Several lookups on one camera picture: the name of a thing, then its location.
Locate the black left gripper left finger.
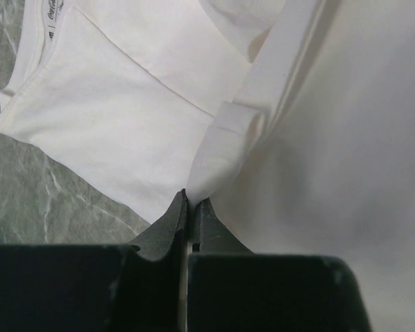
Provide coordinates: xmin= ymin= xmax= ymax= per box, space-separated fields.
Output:
xmin=0 ymin=192 xmax=188 ymax=331

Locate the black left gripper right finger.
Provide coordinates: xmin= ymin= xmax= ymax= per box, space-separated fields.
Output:
xmin=187 ymin=200 xmax=371 ymax=331

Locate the white t shirt red print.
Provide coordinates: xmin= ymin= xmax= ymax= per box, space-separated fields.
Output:
xmin=0 ymin=1 xmax=415 ymax=331

